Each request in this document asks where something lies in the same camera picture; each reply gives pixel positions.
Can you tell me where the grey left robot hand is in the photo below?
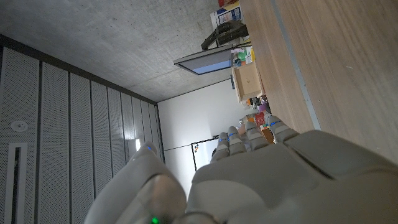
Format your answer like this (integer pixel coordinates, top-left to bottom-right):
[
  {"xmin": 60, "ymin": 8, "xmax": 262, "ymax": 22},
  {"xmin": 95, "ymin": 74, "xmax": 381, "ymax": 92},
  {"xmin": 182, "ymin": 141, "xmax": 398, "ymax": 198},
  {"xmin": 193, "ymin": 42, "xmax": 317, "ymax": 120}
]
[{"xmin": 83, "ymin": 114, "xmax": 398, "ymax": 224}]

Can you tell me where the red can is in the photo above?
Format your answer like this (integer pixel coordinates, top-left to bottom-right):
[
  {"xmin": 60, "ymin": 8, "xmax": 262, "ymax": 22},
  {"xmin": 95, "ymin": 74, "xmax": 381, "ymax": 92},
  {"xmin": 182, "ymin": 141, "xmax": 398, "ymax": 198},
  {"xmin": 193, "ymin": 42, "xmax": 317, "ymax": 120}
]
[{"xmin": 254, "ymin": 111, "xmax": 266, "ymax": 126}]

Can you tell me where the light wooden box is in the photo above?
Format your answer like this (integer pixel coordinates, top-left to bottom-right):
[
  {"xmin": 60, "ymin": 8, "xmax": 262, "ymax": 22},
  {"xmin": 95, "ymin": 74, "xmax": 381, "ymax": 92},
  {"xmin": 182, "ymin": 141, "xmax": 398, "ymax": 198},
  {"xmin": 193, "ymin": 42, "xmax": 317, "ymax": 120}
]
[{"xmin": 231, "ymin": 61, "xmax": 266, "ymax": 103}]

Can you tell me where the large flat monitor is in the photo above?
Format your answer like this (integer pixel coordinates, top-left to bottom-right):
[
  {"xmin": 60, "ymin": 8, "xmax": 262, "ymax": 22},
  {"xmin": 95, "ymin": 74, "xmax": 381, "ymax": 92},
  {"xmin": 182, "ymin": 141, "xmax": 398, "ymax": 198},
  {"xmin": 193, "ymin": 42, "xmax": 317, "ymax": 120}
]
[{"xmin": 173, "ymin": 45, "xmax": 237, "ymax": 76}]

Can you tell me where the white canister with blue label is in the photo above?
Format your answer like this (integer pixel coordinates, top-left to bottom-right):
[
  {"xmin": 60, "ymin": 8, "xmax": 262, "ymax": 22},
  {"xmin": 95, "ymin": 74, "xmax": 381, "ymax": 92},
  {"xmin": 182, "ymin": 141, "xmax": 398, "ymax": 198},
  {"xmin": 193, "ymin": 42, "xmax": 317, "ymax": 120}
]
[{"xmin": 210, "ymin": 2, "xmax": 243, "ymax": 29}]

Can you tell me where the round white smoke detector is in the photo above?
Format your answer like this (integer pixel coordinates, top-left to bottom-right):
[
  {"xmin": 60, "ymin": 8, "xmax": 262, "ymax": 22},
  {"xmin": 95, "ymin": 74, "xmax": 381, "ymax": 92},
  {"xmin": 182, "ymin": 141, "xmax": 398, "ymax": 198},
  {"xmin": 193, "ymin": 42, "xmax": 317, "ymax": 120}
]
[{"xmin": 11, "ymin": 120, "xmax": 29, "ymax": 133}]

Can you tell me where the whiteboard with black frame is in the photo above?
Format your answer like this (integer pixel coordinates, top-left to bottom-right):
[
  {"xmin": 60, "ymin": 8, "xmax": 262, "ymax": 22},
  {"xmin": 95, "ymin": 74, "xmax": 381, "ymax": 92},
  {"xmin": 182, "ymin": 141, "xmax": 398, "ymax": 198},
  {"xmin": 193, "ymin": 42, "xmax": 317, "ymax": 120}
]
[{"xmin": 190, "ymin": 135, "xmax": 221, "ymax": 171}]

